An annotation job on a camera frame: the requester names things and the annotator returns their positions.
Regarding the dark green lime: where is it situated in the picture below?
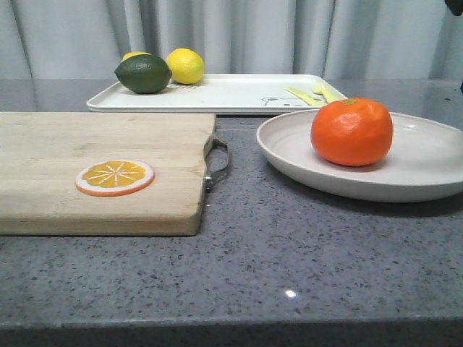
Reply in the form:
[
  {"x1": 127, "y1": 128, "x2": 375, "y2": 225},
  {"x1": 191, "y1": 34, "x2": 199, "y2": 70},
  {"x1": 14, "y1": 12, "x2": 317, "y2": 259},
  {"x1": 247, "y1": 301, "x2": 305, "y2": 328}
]
[{"x1": 114, "y1": 54, "x2": 172, "y2": 94}]

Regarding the wooden cutting board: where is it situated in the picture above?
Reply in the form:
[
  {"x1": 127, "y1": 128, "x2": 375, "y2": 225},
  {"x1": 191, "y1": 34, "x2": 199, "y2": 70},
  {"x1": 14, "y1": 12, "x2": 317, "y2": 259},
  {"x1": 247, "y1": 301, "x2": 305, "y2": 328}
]
[{"x1": 1, "y1": 112, "x2": 216, "y2": 236}]

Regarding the metal cutting board handle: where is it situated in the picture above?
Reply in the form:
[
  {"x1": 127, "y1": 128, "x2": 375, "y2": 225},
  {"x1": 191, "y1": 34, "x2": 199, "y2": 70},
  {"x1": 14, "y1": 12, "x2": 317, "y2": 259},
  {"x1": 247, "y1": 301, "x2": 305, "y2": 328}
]
[{"x1": 204, "y1": 137, "x2": 232, "y2": 192}]

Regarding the yellow lemon behind lime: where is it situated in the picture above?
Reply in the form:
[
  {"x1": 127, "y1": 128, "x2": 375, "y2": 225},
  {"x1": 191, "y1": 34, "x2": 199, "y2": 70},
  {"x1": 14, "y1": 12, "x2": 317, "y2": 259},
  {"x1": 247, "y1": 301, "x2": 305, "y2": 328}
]
[{"x1": 122, "y1": 51, "x2": 150, "y2": 61}]

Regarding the orange slice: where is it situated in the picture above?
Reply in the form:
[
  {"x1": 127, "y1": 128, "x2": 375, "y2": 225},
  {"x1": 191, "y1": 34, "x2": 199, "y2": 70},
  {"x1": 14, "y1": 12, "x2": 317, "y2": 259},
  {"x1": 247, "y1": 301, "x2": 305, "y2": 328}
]
[{"x1": 75, "y1": 159, "x2": 155, "y2": 197}]

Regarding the white bear-print tray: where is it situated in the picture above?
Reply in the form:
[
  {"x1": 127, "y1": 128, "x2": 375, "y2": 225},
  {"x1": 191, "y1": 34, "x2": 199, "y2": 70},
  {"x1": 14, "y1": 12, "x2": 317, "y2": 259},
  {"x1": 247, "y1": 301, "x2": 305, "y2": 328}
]
[{"x1": 87, "y1": 74, "x2": 346, "y2": 116}]

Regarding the whole orange fruit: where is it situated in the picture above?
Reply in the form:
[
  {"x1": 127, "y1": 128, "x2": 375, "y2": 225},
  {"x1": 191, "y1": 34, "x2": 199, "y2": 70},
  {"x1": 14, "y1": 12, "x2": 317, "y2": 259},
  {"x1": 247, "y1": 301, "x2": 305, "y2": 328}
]
[{"x1": 310, "y1": 98, "x2": 394, "y2": 166}]

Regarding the yellow plastic knife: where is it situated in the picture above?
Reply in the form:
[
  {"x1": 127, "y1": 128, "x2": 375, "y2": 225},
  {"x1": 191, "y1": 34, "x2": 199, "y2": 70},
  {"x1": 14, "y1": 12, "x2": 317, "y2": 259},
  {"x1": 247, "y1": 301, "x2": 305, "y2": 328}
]
[{"x1": 284, "y1": 87, "x2": 326, "y2": 107}]

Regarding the dark robot arm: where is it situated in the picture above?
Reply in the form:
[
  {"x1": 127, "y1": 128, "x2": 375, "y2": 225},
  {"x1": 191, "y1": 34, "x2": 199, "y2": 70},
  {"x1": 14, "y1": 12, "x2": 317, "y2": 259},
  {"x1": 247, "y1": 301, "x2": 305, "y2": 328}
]
[{"x1": 444, "y1": 0, "x2": 463, "y2": 17}]

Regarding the beige round plate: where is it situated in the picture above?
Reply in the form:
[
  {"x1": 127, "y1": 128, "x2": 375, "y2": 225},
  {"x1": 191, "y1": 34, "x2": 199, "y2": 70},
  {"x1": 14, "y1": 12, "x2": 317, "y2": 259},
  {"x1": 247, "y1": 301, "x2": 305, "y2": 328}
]
[{"x1": 256, "y1": 110, "x2": 462, "y2": 202}]

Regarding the yellow plastic fork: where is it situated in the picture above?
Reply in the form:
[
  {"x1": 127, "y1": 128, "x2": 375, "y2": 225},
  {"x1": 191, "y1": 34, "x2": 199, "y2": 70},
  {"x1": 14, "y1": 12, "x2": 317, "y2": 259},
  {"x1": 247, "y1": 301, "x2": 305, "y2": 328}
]
[{"x1": 312, "y1": 82, "x2": 346, "y2": 103}]

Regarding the grey curtain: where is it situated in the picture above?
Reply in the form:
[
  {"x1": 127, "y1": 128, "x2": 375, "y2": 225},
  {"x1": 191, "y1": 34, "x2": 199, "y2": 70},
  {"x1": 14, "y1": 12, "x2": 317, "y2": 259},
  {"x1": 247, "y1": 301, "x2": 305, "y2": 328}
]
[{"x1": 1, "y1": 1, "x2": 462, "y2": 80}]

